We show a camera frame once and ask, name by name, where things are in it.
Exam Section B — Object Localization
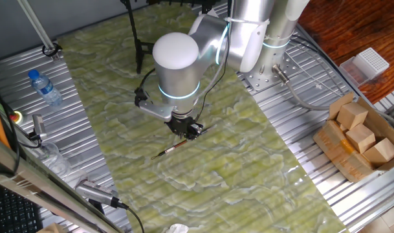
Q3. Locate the light wooden block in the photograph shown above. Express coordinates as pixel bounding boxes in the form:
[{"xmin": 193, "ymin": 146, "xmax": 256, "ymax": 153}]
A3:
[
  {"xmin": 345, "ymin": 123, "xmax": 377, "ymax": 154},
  {"xmin": 336, "ymin": 102, "xmax": 369, "ymax": 130},
  {"xmin": 362, "ymin": 137, "xmax": 394, "ymax": 168}
]

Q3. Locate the black pen rack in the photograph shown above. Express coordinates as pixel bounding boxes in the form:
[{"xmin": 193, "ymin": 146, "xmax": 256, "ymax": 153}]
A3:
[{"xmin": 120, "ymin": 0, "xmax": 230, "ymax": 74}]

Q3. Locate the clear water bottle blue label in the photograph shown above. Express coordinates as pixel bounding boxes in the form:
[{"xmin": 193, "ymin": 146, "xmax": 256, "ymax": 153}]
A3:
[{"xmin": 27, "ymin": 69, "xmax": 63, "ymax": 107}]

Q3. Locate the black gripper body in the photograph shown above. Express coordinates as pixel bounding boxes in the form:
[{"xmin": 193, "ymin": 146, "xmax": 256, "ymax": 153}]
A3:
[{"xmin": 166, "ymin": 113, "xmax": 197, "ymax": 133}]

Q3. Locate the small cardboard box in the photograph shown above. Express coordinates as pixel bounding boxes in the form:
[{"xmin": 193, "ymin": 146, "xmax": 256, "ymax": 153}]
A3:
[{"xmin": 37, "ymin": 222, "xmax": 67, "ymax": 233}]

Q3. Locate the green marble pattern mat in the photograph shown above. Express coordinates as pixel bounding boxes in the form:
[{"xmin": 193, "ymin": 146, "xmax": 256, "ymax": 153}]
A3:
[{"xmin": 56, "ymin": 0, "xmax": 348, "ymax": 233}]

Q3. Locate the large brown cardboard box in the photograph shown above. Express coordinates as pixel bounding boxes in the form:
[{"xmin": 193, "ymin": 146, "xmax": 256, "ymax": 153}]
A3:
[{"xmin": 312, "ymin": 91, "xmax": 394, "ymax": 184}]

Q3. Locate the brown calligraphy brush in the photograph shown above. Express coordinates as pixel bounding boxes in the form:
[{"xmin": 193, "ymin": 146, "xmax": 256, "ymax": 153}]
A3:
[{"xmin": 150, "ymin": 124, "xmax": 218, "ymax": 161}]

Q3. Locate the white pipette tip box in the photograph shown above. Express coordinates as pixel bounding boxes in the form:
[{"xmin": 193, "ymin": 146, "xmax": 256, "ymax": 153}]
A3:
[{"xmin": 351, "ymin": 47, "xmax": 391, "ymax": 80}]

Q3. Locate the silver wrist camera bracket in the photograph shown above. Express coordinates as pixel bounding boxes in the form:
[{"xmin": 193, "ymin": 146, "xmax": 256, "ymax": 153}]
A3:
[{"xmin": 137, "ymin": 99, "xmax": 174, "ymax": 123}]

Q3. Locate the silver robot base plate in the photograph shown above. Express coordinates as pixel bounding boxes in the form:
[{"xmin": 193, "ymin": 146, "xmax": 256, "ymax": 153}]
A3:
[{"xmin": 237, "ymin": 48, "xmax": 303, "ymax": 92}]

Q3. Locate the grey hose with metal connector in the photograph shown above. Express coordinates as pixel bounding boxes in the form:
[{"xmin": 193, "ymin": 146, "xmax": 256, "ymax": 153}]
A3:
[{"xmin": 270, "ymin": 63, "xmax": 333, "ymax": 113}]

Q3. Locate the crumpled white paper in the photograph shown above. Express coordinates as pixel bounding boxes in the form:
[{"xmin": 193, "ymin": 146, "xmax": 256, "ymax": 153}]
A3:
[{"xmin": 166, "ymin": 223, "xmax": 190, "ymax": 233}]

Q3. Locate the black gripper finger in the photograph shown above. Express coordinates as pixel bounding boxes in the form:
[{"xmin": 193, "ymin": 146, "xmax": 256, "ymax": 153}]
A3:
[
  {"xmin": 189, "ymin": 122, "xmax": 204, "ymax": 135},
  {"xmin": 179, "ymin": 128, "xmax": 197, "ymax": 141}
]

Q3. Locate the black depth camera cable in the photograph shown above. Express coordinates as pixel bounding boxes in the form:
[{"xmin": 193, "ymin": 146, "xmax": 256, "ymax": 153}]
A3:
[{"xmin": 114, "ymin": 197, "xmax": 146, "ymax": 233}]

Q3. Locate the black keyboard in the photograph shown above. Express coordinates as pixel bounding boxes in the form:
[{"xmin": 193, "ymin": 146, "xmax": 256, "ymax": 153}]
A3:
[{"xmin": 0, "ymin": 184, "xmax": 44, "ymax": 233}]

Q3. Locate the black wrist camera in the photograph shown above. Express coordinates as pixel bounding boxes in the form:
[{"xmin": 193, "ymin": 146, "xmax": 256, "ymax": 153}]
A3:
[{"xmin": 133, "ymin": 87, "xmax": 149, "ymax": 108}]

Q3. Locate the aluminium frame bar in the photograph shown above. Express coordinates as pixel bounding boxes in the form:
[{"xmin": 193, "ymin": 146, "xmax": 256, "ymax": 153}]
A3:
[{"xmin": 0, "ymin": 132, "xmax": 123, "ymax": 233}]

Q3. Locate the yellow red emergency button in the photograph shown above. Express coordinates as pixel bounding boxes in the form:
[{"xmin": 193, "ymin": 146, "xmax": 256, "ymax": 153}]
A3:
[{"xmin": 8, "ymin": 109, "xmax": 24, "ymax": 126}]

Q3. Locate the aluminium pole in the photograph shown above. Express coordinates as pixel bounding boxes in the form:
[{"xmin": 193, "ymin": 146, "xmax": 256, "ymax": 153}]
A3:
[{"xmin": 17, "ymin": 0, "xmax": 60, "ymax": 62}]

